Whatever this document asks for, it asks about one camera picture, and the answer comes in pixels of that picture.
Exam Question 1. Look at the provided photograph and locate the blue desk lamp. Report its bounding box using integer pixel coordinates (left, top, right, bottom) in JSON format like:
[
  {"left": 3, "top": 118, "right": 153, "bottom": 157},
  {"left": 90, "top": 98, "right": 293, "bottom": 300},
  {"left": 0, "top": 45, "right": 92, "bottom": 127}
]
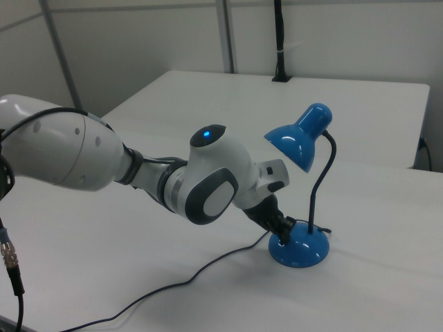
[{"left": 264, "top": 102, "right": 334, "bottom": 270}]

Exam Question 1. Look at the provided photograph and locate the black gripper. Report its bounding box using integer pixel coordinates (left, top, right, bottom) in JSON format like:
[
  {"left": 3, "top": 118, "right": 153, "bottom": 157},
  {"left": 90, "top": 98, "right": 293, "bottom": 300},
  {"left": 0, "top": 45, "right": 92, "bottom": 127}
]
[{"left": 242, "top": 192, "right": 296, "bottom": 245}]

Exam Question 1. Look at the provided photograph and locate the thin black cable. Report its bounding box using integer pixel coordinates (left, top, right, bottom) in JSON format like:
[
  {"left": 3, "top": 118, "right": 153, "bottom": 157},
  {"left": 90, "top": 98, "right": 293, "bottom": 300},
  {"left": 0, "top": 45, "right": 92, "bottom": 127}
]
[{"left": 419, "top": 137, "right": 434, "bottom": 171}]

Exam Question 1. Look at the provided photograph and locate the black clamp pole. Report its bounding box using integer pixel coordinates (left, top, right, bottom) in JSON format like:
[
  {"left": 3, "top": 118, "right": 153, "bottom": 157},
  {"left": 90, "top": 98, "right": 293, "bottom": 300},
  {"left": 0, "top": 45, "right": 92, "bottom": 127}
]
[{"left": 271, "top": 0, "right": 292, "bottom": 83}]

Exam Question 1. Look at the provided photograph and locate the black lamp power cable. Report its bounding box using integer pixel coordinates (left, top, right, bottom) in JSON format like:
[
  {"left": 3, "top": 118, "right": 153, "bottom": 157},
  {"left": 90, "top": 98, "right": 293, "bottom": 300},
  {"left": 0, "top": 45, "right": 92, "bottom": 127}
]
[{"left": 20, "top": 226, "right": 332, "bottom": 332}]

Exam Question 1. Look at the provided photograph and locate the black cable with metal connector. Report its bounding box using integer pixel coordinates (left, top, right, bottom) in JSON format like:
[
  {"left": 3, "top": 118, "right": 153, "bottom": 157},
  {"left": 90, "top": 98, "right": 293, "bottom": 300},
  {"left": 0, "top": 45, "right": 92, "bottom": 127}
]
[{"left": 0, "top": 216, "right": 26, "bottom": 332}]

